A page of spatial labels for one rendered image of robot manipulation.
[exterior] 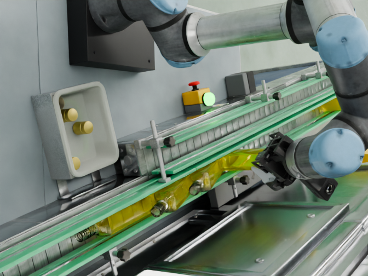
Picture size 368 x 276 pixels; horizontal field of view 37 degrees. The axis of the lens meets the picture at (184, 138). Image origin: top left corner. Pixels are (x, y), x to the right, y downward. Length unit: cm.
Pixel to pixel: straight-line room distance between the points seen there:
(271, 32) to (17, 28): 62
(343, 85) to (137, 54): 86
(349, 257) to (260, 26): 57
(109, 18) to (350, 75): 80
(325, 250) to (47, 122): 73
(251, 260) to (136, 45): 71
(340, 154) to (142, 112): 95
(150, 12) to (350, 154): 72
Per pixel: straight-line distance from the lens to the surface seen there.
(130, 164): 151
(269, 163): 106
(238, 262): 131
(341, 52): 85
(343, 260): 131
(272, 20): 132
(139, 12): 144
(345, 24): 87
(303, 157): 93
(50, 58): 150
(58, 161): 143
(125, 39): 160
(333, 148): 88
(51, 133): 142
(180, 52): 146
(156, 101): 177
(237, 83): 206
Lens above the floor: 191
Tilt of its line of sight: 38 degrees down
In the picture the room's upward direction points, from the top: 86 degrees clockwise
